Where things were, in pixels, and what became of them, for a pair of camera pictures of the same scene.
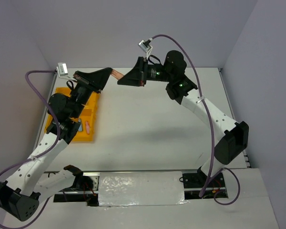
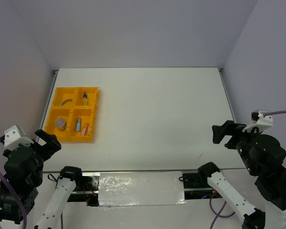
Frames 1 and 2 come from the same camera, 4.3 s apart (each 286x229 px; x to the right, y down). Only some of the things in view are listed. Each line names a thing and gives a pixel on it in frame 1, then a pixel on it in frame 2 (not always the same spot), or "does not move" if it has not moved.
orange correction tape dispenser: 117,74 → 84,129
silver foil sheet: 141,188 does not move
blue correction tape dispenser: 80,128 does not move
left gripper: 93,81 → 48,150
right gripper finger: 137,76 → 229,128
